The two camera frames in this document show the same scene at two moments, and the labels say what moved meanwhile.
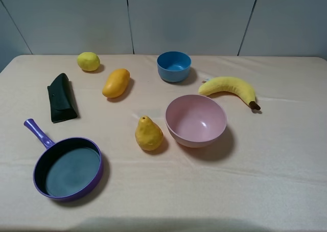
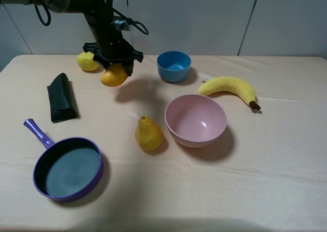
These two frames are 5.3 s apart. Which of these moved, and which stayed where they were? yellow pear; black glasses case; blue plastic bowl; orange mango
Moved: orange mango
Stayed: yellow pear; black glasses case; blue plastic bowl
